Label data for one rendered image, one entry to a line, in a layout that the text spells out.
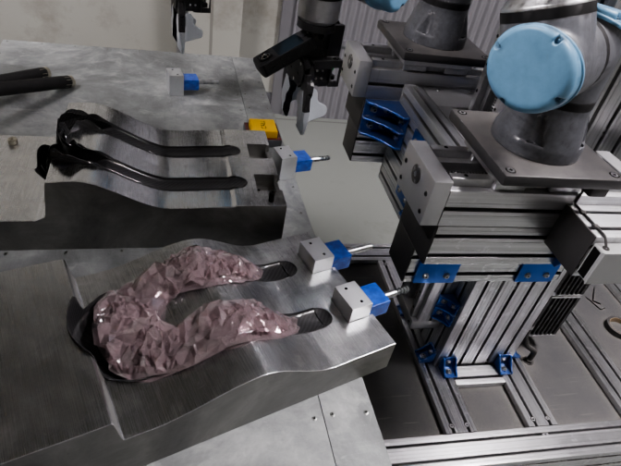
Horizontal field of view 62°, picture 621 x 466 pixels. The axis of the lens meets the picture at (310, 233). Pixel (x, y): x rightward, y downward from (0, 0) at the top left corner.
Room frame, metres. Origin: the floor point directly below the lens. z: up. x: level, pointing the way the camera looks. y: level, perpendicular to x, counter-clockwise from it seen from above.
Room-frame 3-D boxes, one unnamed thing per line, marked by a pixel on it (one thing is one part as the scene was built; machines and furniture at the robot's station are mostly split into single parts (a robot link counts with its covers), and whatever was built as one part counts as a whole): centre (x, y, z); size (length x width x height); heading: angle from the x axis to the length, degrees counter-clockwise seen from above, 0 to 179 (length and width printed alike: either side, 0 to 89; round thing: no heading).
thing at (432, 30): (1.32, -0.20, 1.09); 0.15 x 0.15 x 0.10
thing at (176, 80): (1.26, 0.38, 0.83); 0.13 x 0.05 x 0.05; 118
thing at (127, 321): (0.46, 0.13, 0.90); 0.26 x 0.18 x 0.08; 127
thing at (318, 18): (0.97, 0.07, 1.15); 0.08 x 0.08 x 0.05
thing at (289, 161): (0.99, 0.05, 0.83); 0.13 x 0.05 x 0.05; 123
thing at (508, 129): (0.84, -0.35, 1.09); 0.15 x 0.15 x 0.10
